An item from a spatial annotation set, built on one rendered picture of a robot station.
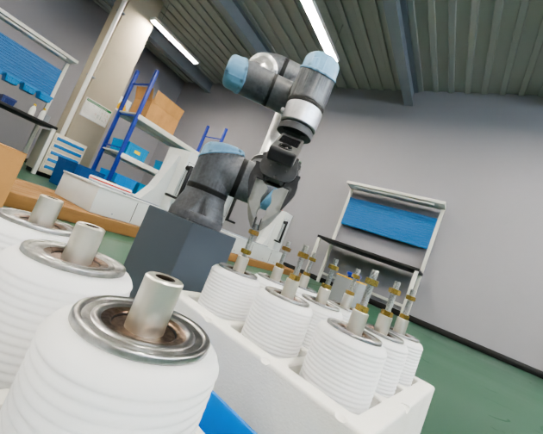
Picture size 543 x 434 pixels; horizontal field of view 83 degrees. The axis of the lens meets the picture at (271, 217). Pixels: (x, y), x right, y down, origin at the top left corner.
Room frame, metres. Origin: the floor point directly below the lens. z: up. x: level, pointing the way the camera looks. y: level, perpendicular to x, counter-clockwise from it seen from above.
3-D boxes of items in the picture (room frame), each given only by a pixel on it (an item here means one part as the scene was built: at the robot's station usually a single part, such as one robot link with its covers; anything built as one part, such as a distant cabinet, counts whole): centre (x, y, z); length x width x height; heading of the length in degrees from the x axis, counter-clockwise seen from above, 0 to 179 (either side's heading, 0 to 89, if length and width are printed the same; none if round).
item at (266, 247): (3.73, 0.31, 0.45); 1.51 x 0.57 x 0.74; 147
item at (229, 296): (0.57, 0.02, 0.16); 0.10 x 0.10 x 0.18
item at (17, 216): (0.33, 0.22, 0.25); 0.08 x 0.08 x 0.01
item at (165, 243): (0.85, 0.19, 0.15); 0.18 x 0.18 x 0.30; 57
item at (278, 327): (0.50, -0.07, 0.16); 0.10 x 0.10 x 0.18
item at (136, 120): (5.58, 2.26, 1.10); 1.89 x 0.64 x 2.20; 147
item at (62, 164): (4.24, 2.70, 0.18); 0.50 x 0.41 x 0.37; 61
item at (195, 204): (0.85, 0.19, 0.35); 0.15 x 0.15 x 0.10
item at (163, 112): (5.18, 2.54, 1.70); 0.71 x 0.54 x 0.51; 150
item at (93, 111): (5.55, 3.71, 1.38); 0.49 x 0.01 x 0.35; 147
